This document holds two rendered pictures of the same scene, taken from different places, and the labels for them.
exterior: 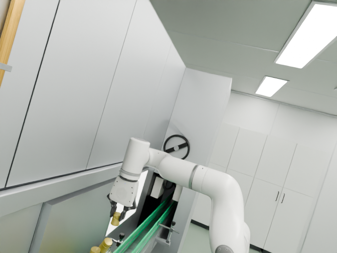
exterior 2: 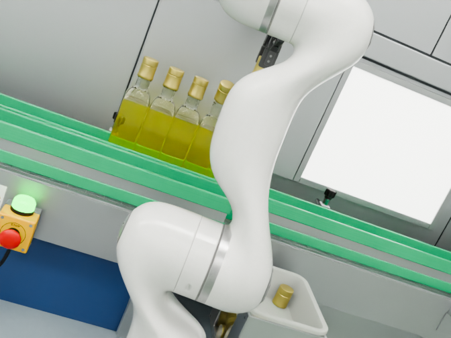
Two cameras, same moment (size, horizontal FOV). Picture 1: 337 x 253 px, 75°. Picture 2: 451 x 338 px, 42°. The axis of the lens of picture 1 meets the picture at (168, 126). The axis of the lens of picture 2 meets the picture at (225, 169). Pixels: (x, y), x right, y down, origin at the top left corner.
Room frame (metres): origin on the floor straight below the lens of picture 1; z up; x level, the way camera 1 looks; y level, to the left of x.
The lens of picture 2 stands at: (0.28, -1.06, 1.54)
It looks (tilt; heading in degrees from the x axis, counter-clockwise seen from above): 16 degrees down; 62
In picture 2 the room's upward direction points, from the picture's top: 23 degrees clockwise
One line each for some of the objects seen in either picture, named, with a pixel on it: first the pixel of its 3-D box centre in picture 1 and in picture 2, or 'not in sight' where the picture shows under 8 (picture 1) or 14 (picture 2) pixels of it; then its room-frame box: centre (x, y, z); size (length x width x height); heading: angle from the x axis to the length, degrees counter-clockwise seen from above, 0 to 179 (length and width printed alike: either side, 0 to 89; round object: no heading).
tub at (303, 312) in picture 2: not in sight; (272, 308); (0.99, -0.17, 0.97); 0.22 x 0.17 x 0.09; 75
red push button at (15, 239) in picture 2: not in sight; (11, 237); (0.46, -0.05, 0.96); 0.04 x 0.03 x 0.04; 165
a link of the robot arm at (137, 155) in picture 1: (136, 154); not in sight; (0.88, 0.09, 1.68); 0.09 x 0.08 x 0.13; 154
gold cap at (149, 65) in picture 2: not in sight; (148, 68); (0.66, 0.15, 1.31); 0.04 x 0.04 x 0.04
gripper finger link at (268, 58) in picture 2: (126, 213); (271, 54); (0.87, 0.06, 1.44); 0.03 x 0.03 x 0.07; 75
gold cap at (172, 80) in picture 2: not in sight; (173, 78); (0.71, 0.13, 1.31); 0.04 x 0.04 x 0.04
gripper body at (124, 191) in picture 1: (125, 188); not in sight; (0.88, 0.09, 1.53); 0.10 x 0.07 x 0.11; 75
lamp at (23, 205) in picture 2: not in sight; (24, 203); (0.47, 0.00, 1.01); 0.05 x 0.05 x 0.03
